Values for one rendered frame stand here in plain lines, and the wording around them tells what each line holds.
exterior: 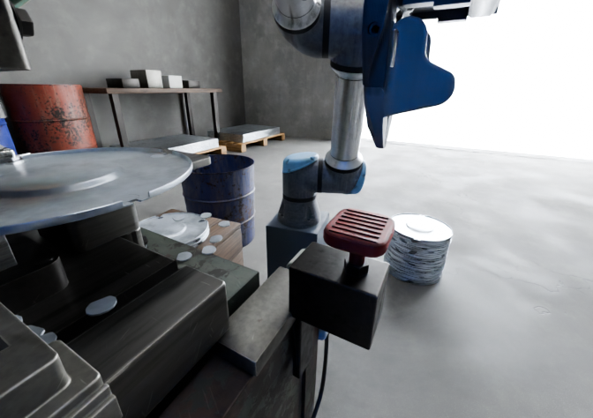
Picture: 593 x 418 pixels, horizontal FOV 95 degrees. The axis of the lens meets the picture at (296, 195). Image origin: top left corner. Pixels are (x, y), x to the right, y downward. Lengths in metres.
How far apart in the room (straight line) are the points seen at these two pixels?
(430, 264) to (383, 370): 0.55
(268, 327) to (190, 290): 0.10
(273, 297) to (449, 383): 0.89
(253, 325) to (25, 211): 0.23
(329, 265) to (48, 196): 0.29
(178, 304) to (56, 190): 0.17
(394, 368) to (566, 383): 0.54
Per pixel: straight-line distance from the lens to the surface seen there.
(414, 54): 0.22
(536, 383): 1.33
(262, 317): 0.34
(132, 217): 0.41
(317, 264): 0.31
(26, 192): 0.37
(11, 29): 0.36
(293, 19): 0.62
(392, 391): 1.09
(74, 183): 0.36
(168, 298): 0.29
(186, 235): 1.07
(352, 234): 0.25
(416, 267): 1.44
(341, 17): 0.66
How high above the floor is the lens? 0.88
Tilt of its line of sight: 22 degrees down
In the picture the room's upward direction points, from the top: 1 degrees clockwise
